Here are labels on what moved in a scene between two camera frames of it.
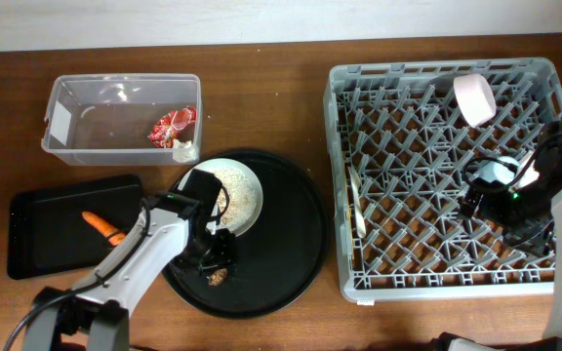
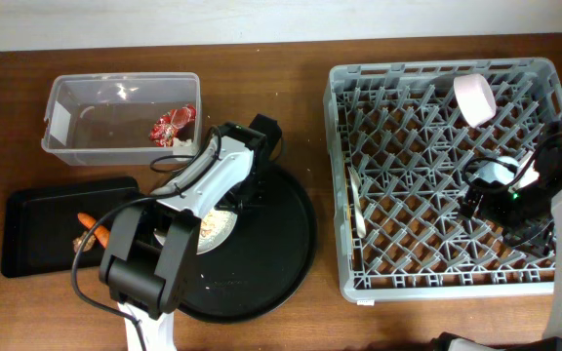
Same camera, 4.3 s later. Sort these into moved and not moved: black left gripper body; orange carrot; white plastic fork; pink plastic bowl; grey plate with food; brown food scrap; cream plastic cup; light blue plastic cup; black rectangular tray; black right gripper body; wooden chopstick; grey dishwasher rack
Moved: black left gripper body; orange carrot; grey plate with food; brown food scrap
Not moved: grey dishwasher rack; cream plastic cup; light blue plastic cup; wooden chopstick; black rectangular tray; black right gripper body; pink plastic bowl; white plastic fork
